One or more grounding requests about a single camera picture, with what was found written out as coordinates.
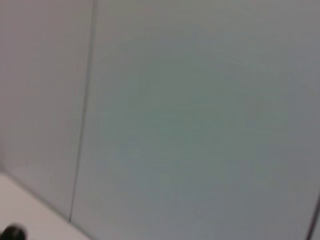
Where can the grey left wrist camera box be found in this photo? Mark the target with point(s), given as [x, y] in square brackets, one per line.
[13, 233]

